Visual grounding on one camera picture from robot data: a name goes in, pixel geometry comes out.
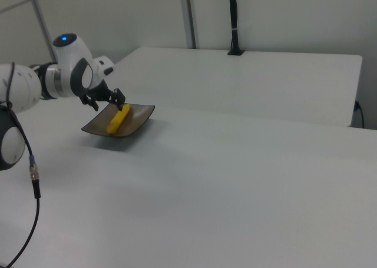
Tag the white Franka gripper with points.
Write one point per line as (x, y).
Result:
(101, 69)

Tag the yellow banana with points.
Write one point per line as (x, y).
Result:
(118, 119)

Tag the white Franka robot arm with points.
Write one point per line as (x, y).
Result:
(29, 82)

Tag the square brown ceramic plate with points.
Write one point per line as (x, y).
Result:
(138, 117)

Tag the grey corner partition post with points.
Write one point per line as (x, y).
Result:
(41, 29)

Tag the black camera stand pole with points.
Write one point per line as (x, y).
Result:
(234, 20)

